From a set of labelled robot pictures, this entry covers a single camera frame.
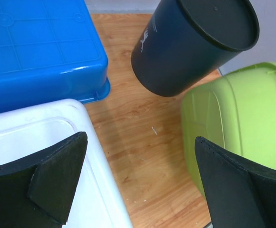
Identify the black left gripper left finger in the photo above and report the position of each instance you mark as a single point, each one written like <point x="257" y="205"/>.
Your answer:
<point x="37" y="191"/>

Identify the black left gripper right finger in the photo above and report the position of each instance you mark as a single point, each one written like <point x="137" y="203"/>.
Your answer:
<point x="240" y="193"/>

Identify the large white plastic tub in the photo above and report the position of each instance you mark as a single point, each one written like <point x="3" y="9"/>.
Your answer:
<point x="97" y="202"/>

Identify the lime green plastic tub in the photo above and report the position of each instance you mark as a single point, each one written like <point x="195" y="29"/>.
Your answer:
<point x="236" y="111"/>

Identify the blue plastic tub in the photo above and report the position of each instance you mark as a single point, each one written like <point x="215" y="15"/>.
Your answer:
<point x="49" y="50"/>

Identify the black round bucket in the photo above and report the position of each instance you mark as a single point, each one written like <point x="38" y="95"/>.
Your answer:
<point x="185" y="40"/>

